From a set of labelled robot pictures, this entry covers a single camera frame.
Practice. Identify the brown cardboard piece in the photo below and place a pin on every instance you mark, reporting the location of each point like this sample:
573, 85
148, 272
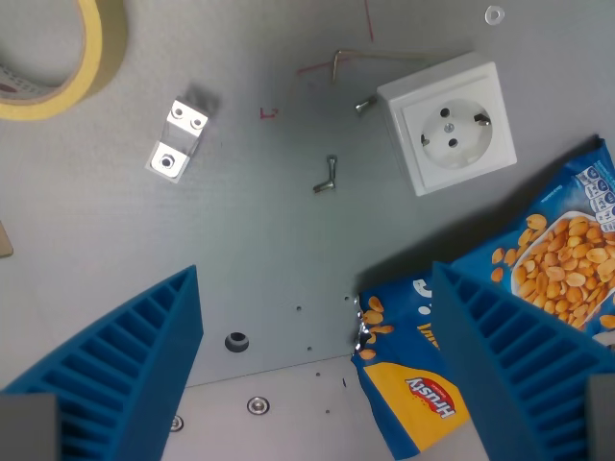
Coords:
4, 240

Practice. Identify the yellow masking tape roll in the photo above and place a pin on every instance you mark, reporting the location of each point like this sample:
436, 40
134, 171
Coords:
93, 62

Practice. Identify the blue peanut snack bag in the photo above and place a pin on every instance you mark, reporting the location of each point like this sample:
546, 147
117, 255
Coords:
552, 269

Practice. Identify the small metal washer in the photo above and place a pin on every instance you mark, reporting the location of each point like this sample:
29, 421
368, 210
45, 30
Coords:
494, 14

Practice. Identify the silver table screw head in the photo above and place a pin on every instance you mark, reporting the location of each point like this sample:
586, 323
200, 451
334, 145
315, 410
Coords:
176, 423
258, 405

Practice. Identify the silver metal angle bracket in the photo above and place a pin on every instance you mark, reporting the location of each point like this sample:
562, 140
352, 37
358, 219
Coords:
177, 140

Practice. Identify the metal hex allen key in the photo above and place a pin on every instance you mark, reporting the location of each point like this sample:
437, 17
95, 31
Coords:
375, 55

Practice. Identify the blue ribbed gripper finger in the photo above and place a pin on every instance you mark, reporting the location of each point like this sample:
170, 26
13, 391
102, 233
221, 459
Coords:
122, 365
521, 355

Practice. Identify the white electrical wall socket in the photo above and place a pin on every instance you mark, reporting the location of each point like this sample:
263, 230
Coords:
449, 125

